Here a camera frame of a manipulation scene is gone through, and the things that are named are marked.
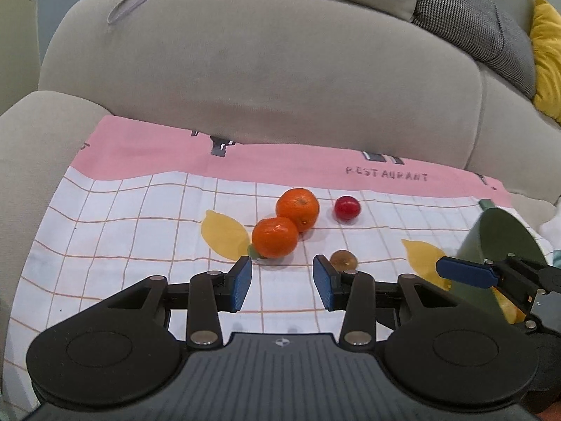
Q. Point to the houndstooth patterned cushion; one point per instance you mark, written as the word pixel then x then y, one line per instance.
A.
pixel 490 36

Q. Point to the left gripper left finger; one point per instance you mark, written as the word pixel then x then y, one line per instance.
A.
pixel 213 292

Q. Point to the beige fabric sofa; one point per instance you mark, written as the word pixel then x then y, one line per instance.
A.
pixel 310 71

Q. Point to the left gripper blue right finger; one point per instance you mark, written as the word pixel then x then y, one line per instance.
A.
pixel 352 292

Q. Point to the brown kiwi fruit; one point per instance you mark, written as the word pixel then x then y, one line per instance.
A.
pixel 344 260

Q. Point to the yellow cushion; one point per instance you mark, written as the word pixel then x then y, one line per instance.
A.
pixel 546 42

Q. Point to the small orange tangerine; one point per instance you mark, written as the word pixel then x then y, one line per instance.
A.
pixel 300 206

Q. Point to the green colander bowl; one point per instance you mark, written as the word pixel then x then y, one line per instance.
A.
pixel 495 235

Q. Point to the pink checked picnic cloth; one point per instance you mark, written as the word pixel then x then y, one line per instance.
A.
pixel 141 199

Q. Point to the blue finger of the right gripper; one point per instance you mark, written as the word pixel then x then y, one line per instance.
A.
pixel 466 272

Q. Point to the red cherry tomato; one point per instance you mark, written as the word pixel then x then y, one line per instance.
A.
pixel 347 208

